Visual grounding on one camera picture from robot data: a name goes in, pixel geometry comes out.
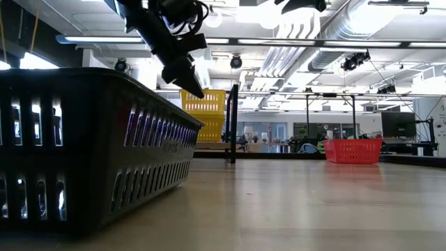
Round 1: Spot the black ceiling track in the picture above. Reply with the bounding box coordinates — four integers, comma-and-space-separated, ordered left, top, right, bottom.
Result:
368, 0, 430, 15

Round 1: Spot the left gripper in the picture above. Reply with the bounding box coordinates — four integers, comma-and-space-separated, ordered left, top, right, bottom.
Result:
123, 0, 210, 100

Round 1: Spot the black equipment stand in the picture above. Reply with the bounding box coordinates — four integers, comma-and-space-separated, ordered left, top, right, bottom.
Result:
414, 118, 439, 157

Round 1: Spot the white rounded object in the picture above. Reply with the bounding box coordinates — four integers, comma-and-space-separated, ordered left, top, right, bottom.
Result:
298, 142, 320, 154

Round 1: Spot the long ceiling light fixture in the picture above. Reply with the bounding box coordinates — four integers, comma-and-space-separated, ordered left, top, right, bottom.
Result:
55, 34, 446, 50

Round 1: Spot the black computer monitor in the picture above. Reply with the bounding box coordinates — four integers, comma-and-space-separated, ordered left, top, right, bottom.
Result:
380, 111, 417, 139

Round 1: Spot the black aluminium frame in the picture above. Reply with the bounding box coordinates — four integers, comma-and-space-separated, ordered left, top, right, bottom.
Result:
193, 84, 446, 169

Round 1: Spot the red plastic basket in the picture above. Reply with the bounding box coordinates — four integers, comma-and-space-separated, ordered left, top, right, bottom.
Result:
323, 138, 383, 165

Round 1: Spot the yellow hanging strap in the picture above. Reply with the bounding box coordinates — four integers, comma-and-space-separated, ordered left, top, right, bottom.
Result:
30, 10, 38, 53

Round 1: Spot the wooden shelf board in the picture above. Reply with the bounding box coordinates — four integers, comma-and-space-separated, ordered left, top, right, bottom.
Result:
194, 141, 245, 153

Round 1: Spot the silver ventilation duct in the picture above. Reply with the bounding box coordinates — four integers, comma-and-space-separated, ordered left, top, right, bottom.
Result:
308, 0, 412, 73

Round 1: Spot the yellow plastic basket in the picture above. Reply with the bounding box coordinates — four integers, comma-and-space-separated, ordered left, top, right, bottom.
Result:
194, 123, 226, 143
179, 89, 227, 115
190, 113, 227, 126

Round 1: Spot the black ceiling spotlight cluster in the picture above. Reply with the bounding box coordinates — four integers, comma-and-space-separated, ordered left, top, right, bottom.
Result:
341, 52, 371, 73

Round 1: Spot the black metal gantry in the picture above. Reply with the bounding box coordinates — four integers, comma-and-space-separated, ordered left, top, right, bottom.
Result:
305, 91, 357, 140

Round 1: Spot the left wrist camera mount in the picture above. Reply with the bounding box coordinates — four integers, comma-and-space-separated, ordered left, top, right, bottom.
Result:
180, 32, 209, 54

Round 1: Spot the black plastic basket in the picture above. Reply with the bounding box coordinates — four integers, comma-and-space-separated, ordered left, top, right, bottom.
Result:
0, 67, 206, 235

